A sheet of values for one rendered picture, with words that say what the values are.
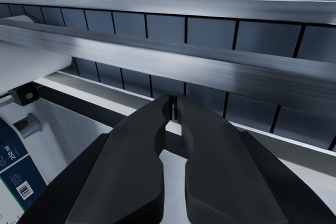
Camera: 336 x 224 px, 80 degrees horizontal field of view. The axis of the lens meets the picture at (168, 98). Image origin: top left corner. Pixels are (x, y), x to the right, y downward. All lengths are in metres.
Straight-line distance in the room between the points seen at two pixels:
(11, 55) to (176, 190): 0.24
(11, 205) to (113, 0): 0.45
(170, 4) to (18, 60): 0.16
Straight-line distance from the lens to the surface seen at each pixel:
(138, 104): 0.19
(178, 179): 0.28
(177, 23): 0.17
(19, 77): 0.25
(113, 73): 0.24
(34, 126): 0.50
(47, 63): 0.26
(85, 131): 0.36
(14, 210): 0.56
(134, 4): 0.19
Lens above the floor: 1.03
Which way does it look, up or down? 47 degrees down
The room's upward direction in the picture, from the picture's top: 132 degrees counter-clockwise
